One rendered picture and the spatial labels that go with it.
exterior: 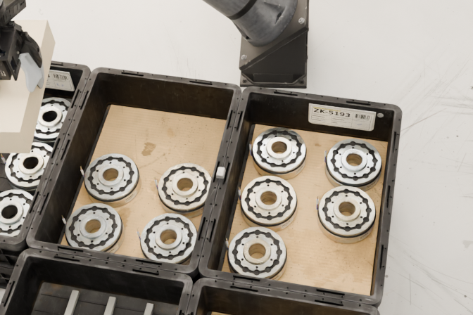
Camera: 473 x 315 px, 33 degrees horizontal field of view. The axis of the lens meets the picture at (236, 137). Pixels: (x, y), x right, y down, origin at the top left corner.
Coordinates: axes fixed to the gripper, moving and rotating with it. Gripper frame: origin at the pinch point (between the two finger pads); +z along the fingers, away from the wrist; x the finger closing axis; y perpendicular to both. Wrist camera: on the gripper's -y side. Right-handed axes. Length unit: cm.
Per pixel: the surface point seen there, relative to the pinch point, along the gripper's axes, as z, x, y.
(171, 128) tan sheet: 25.9, 21.9, -8.5
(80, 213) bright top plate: 22.9, 7.6, 12.8
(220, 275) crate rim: 15.8, 34.6, 27.8
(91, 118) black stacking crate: 20.7, 7.0, -7.0
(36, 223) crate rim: 15.8, 2.4, 18.7
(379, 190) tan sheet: 26, 62, 5
